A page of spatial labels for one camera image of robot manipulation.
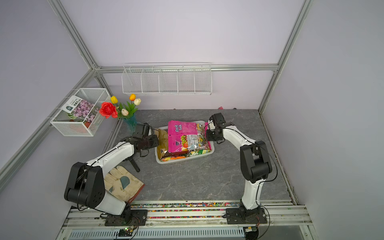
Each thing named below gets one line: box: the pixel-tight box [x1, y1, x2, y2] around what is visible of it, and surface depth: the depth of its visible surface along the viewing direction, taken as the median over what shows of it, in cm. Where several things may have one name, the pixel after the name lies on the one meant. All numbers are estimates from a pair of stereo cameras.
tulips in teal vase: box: [100, 93, 142, 135], surface depth 87 cm
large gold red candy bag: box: [154, 128, 191, 161], surface depth 88 cm
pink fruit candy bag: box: [168, 120, 212, 153], surface depth 91 cm
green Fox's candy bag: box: [188, 149, 212, 157], surface depth 87 cm
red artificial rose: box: [99, 101, 119, 119], surface depth 72 cm
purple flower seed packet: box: [61, 95, 100, 123], surface depth 75 cm
